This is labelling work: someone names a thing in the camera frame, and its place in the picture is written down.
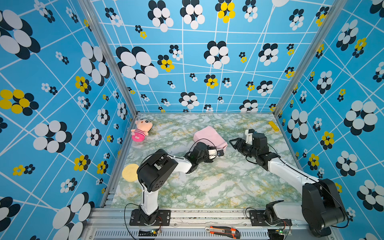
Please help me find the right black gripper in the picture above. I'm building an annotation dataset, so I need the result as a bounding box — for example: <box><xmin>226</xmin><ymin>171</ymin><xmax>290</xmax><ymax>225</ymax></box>
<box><xmin>229</xmin><ymin>138</ymin><xmax>259</xmax><ymax>159</ymax></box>

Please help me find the purple wrapping paper sheet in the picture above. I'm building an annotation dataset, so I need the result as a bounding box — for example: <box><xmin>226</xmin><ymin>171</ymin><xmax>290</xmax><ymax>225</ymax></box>
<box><xmin>193</xmin><ymin>126</ymin><xmax>228</xmax><ymax>152</ymax></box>

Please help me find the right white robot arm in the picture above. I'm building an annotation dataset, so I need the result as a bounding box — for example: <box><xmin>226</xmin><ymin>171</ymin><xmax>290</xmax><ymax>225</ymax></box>
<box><xmin>230</xmin><ymin>130</ymin><xmax>350</xmax><ymax>238</ymax></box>

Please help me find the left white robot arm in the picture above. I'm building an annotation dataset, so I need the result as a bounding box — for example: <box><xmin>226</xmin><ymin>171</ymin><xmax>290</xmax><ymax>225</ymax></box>
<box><xmin>137</xmin><ymin>139</ymin><xmax>225</xmax><ymax>217</ymax></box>

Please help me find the yellow tape piece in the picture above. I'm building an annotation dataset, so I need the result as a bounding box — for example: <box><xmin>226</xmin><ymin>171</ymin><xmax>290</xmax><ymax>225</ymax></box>
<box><xmin>269</xmin><ymin>121</ymin><xmax>280</xmax><ymax>132</ymax></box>

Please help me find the pink plush doll toy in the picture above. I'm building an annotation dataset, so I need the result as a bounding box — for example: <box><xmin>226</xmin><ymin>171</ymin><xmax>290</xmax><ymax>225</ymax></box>
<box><xmin>131</xmin><ymin>119</ymin><xmax>153</xmax><ymax>142</ymax></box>

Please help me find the yellow round disc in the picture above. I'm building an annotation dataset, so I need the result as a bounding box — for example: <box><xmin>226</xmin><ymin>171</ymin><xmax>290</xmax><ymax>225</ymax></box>
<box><xmin>122</xmin><ymin>164</ymin><xmax>139</xmax><ymax>182</ymax></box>

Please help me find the red black utility knife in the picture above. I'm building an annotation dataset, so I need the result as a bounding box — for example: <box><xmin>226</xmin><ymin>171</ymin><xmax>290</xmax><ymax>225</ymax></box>
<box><xmin>205</xmin><ymin>226</ymin><xmax>241</xmax><ymax>239</ymax></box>

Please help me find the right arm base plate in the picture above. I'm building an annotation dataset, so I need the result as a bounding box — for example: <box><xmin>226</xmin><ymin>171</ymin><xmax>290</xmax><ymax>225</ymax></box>
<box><xmin>248</xmin><ymin>200</ymin><xmax>292</xmax><ymax>227</ymax></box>

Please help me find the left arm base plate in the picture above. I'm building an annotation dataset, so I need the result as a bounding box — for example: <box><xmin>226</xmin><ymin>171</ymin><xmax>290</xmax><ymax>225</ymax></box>
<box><xmin>129</xmin><ymin>204</ymin><xmax>171</xmax><ymax>226</ymax></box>

